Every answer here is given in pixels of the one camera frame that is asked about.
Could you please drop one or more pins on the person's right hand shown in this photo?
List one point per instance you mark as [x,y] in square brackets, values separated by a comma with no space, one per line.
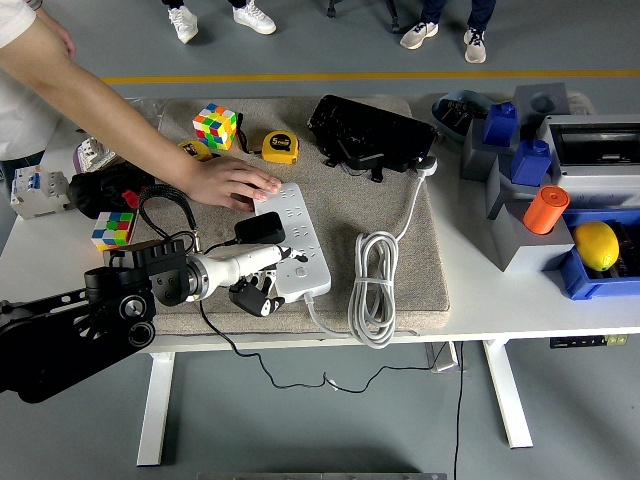
[220,180]

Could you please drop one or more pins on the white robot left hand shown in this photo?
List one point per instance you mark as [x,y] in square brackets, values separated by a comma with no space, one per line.
[235,265]

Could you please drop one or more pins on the person's left hand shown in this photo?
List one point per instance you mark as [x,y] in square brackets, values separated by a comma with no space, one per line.
[57,35]

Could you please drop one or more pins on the black plug adapter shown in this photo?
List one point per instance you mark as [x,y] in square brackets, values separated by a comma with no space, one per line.
[260,229]

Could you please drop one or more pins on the white power strip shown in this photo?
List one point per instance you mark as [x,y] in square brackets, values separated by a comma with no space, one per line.
[315,282]

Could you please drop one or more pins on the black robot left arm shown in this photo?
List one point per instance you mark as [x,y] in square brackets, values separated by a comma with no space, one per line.
[60,340]

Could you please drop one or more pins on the yellow tape measure black label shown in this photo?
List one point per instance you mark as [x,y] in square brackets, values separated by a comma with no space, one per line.
[194,149]

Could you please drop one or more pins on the large colourful puzzle cube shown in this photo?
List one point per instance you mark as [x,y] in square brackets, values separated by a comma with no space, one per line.
[215,125]

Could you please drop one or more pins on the yellow tape measure 5m label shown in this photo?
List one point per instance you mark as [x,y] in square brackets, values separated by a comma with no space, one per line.
[279,147]

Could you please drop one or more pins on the red plastic clip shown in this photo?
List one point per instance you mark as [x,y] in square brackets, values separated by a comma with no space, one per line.
[130,198]

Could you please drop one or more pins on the person's body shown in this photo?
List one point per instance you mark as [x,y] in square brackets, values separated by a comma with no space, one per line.
[20,125]

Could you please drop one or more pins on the small colourful puzzle cube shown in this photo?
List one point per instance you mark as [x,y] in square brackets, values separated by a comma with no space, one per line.
[112,230]

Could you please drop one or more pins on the white sneaker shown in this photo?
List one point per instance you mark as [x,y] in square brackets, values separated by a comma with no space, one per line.
[255,17]
[182,25]

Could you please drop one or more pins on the black cloth pouch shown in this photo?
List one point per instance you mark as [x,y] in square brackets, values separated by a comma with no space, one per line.
[95,192]

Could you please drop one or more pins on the grey-brown mat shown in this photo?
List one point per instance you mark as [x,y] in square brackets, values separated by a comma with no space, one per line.
[350,210]

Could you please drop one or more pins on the black power brick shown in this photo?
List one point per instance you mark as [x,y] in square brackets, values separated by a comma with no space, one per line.
[367,161]

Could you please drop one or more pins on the white circuit breaker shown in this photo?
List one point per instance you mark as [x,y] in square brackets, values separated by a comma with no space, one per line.
[35,192]

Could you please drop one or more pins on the black plastic tray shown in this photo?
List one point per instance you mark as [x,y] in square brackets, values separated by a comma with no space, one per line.
[370,125]

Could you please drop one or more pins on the white table leg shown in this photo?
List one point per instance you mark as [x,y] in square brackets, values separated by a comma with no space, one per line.
[507,395]
[155,410]

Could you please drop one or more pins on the blue-grey bowl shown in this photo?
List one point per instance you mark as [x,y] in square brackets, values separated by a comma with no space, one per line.
[440,122]

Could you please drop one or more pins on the black chair base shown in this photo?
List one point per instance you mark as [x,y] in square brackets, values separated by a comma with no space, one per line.
[392,17]

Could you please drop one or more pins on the black binder clips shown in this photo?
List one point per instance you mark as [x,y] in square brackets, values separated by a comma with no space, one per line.
[457,117]

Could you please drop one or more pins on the grey sneaker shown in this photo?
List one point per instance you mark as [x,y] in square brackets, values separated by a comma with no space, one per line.
[419,36]
[475,47]

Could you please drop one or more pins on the grey shape holder block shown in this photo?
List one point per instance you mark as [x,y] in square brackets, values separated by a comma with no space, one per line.
[500,195]
[525,255]
[475,160]

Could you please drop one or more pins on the person's leg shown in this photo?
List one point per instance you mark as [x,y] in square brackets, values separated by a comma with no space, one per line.
[481,15]
[433,11]

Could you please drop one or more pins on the blue square bottle block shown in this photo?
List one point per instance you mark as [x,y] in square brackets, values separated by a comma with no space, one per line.
[500,127]

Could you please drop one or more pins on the blue hexagonal bottle block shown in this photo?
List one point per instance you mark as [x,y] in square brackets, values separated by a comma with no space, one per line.
[530,165]

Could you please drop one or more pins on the orange cylinder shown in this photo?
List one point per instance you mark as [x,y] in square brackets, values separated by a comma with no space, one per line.
[545,210]

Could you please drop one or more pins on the grey block with round hole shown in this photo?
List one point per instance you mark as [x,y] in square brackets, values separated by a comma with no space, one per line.
[525,95]

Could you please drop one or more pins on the black table control panel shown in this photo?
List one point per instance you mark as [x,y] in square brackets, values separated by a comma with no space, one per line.
[575,342]

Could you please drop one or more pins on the blue storage bin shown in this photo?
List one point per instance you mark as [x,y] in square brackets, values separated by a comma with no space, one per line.
[590,287]

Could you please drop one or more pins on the yellow lemon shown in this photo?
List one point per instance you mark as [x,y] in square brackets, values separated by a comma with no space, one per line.
[595,245]

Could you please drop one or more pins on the grey electrical box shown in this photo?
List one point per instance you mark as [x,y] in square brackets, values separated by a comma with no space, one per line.
[600,185]

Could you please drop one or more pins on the black parts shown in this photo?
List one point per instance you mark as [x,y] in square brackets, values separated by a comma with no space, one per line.
[629,255]

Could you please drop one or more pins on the metal bracket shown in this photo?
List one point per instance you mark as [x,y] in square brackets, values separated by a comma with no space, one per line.
[442,360]

